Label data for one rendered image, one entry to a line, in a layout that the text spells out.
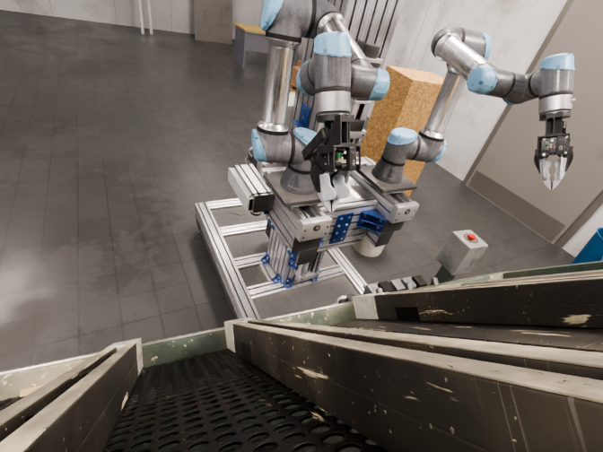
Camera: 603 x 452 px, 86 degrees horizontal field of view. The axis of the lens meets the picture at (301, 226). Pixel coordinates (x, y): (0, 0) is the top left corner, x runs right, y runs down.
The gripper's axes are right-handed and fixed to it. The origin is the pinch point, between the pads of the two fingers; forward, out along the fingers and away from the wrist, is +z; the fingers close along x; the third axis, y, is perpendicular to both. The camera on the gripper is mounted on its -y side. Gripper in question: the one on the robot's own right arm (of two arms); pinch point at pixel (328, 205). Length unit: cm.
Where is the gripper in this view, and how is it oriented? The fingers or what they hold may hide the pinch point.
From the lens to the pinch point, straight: 76.0
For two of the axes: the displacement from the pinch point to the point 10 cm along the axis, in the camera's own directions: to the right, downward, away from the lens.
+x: 8.7, -1.5, 4.7
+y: 4.9, 1.9, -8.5
